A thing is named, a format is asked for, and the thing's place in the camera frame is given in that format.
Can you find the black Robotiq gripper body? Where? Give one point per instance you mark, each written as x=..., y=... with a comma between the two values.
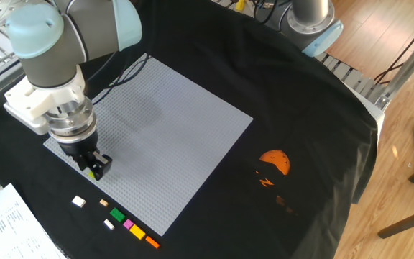
x=78, y=145

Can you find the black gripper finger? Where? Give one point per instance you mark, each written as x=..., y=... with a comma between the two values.
x=101, y=166
x=83, y=162

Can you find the lime green Lego brick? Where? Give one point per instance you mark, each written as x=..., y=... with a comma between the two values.
x=91, y=175

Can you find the wide white Lego brick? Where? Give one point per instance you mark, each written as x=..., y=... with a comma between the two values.
x=78, y=201

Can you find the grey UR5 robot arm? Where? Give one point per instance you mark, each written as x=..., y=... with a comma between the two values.
x=49, y=61

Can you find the tan small Lego brick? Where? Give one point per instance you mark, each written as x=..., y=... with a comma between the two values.
x=104, y=202

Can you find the dark green Lego brick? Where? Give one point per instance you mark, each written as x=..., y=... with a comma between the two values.
x=117, y=214

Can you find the narrow white Lego brick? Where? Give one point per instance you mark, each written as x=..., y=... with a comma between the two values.
x=109, y=224

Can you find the magenta small Lego brick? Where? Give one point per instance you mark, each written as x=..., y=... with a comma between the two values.
x=128, y=224

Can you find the grey Lego baseplate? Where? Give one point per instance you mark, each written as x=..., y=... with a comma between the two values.
x=164, y=144

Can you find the yellow Lego brick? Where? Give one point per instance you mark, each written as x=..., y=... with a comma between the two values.
x=137, y=232

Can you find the orange narrow Lego brick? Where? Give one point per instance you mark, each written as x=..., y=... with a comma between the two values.
x=152, y=242

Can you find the white printed paper sheets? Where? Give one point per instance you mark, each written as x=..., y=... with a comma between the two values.
x=9, y=226

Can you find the black cloth with orange print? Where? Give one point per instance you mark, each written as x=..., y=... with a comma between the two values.
x=235, y=64

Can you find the yellow plastic part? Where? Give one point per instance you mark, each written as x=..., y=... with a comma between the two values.
x=240, y=4

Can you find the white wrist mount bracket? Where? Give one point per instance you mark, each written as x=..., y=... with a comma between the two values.
x=38, y=104

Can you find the aluminium frame post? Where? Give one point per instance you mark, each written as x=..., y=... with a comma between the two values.
x=408, y=66

